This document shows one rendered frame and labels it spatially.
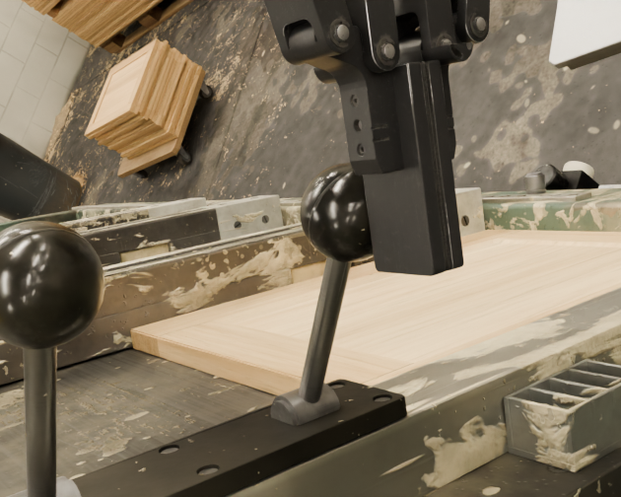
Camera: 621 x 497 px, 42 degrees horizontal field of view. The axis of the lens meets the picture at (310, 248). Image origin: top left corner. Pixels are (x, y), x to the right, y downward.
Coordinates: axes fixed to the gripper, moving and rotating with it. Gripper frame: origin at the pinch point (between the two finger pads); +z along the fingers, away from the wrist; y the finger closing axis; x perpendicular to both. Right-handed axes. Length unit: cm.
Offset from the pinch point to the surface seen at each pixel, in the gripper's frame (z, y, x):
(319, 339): 6.7, -0.4, 6.0
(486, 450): 14.8, 8.5, 6.0
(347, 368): 13.6, 11.1, 19.9
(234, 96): -23, 194, 327
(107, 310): 11, 7, 48
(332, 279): 4.1, -0.4, 4.5
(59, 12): -105, 191, 530
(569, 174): 10, 77, 51
